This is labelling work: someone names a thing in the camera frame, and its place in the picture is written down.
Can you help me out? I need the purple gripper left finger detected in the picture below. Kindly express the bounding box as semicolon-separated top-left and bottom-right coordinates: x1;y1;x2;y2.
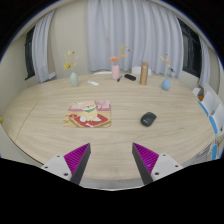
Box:
42;143;91;185

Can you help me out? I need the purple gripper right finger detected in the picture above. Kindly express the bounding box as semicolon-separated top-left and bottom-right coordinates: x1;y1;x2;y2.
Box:
132;143;182;185

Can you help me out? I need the black computer mouse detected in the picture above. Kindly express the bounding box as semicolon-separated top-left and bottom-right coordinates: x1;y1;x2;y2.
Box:
140;112;157;127

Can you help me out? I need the dog picture mouse pad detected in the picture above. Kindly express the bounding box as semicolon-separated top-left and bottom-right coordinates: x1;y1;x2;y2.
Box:
63;100;111;128

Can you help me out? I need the white blue chair near right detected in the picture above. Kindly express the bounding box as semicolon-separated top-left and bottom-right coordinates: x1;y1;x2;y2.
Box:
209;104;224;135

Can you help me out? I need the white blue chair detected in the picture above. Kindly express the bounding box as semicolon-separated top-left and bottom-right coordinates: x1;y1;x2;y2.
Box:
199;91;215;115
209;104;224;135

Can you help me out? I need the blue vase with flowers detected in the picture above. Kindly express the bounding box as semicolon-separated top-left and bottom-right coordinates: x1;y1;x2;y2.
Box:
161;55;175;91

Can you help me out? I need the copper thermos bottle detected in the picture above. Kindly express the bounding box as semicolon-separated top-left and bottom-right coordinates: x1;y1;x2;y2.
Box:
139;62;149;85

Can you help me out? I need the white remote control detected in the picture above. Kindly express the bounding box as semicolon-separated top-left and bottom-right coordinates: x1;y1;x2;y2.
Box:
87;80;99;86

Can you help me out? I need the white chair far right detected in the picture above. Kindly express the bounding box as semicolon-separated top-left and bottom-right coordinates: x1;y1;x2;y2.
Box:
192;87;201;96

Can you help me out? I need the black glasses case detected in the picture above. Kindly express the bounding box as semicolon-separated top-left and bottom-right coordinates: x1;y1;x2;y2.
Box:
124;74;136;81

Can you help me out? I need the white chair far left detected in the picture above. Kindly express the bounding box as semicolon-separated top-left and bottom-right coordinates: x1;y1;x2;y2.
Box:
93;71;112;75

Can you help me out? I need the grey right curtain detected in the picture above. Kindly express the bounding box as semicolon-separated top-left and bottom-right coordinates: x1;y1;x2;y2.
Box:
199;37;210;87

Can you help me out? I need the grey curtain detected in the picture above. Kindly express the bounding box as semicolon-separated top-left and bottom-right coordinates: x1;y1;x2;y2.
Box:
32;10;55;83
87;0;184;77
199;37;210;87

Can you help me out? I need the pink vase with flowers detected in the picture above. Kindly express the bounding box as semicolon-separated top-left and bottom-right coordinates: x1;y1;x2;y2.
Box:
109;45;127;80

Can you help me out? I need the left dark window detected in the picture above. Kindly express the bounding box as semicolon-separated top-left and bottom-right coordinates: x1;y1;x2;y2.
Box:
24;26;35;80

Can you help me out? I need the dark window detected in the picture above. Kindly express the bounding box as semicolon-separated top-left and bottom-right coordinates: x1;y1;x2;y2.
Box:
179;20;202;78
24;26;35;80

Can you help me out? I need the green vase with yellow flowers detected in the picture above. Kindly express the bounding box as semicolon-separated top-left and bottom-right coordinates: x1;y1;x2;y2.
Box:
64;50;79;87

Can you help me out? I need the right dark window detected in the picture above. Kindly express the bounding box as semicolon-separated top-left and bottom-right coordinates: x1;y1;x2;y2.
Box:
179;20;202;78

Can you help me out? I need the grey left curtain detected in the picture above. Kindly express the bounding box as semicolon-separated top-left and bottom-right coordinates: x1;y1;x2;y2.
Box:
32;10;55;83

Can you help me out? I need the grey centre curtain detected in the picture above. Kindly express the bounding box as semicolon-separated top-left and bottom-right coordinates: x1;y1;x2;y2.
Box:
87;0;184;77

